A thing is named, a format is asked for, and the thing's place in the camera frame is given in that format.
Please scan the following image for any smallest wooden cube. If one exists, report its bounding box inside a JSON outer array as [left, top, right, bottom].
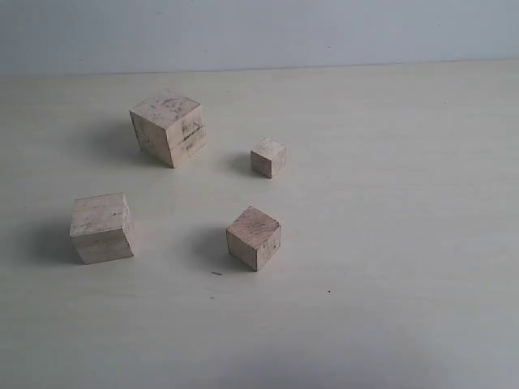
[[251, 138, 287, 179]]

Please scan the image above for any medium small wooden cube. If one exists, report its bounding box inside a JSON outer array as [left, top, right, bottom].
[[225, 206, 281, 271]]

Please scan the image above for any second largest wooden cube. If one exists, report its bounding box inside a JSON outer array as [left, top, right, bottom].
[[70, 192, 135, 264]]

